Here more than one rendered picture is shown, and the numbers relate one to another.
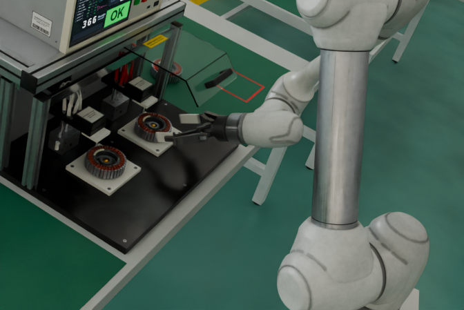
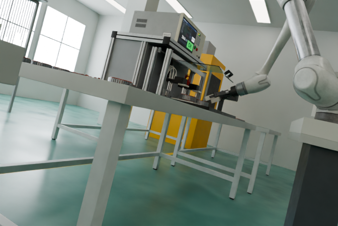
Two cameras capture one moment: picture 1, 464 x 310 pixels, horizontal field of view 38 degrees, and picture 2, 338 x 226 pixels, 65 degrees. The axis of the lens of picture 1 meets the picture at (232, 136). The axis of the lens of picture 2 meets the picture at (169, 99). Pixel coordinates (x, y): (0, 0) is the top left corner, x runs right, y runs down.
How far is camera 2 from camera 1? 1.31 m
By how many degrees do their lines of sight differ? 37
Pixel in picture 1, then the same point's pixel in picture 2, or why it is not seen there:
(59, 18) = (174, 30)
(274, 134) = (260, 79)
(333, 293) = (326, 72)
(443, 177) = not seen: hidden behind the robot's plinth
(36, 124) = (166, 60)
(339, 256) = (321, 61)
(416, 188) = not seen: hidden behind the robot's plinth
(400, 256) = not seen: outside the picture
